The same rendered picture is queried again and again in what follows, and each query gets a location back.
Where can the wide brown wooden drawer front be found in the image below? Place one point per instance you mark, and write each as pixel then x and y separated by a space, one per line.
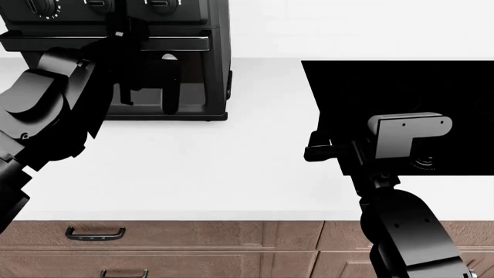
pixel 212 265
pixel 193 234

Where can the black glass cooktop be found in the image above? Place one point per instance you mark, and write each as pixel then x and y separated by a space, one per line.
pixel 347 87

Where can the black toaster oven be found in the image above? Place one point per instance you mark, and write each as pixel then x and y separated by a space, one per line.
pixel 216 58

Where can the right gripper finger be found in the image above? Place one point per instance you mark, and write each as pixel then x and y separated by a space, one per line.
pixel 318 150

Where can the small black oven knob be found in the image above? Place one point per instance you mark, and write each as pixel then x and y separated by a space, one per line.
pixel 98 3
pixel 164 2

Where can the large black dial with markings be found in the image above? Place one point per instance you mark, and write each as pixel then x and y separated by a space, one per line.
pixel 43 6

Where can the grey right gripper camera bracket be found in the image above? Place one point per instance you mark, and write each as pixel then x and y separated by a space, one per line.
pixel 397 133

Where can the narrow brown wooden drawer front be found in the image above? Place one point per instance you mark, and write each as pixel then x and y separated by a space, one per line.
pixel 339 234
pixel 339 266

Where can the toaster oven glass door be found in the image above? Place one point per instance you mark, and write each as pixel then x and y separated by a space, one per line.
pixel 148 98

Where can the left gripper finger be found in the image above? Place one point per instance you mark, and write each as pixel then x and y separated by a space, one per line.
pixel 117 17
pixel 126 94

